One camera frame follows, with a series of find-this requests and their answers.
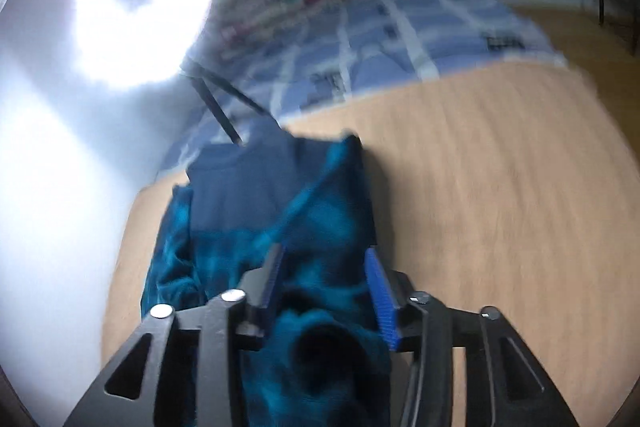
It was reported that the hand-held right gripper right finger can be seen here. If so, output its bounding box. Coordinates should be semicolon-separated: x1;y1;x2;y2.
364;248;581;427

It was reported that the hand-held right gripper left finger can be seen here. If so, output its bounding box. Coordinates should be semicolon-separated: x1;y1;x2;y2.
62;243;287;427

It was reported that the teal plaid flannel shirt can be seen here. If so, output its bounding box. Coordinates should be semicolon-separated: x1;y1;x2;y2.
140;117;394;427

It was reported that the black tripod stand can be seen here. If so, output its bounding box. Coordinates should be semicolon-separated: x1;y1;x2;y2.
179;56;282;146

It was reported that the blue checked bedsheet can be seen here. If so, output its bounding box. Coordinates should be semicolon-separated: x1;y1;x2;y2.
157;0;571;180

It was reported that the white ring light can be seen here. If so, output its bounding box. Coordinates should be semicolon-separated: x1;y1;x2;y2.
73;0;217;96

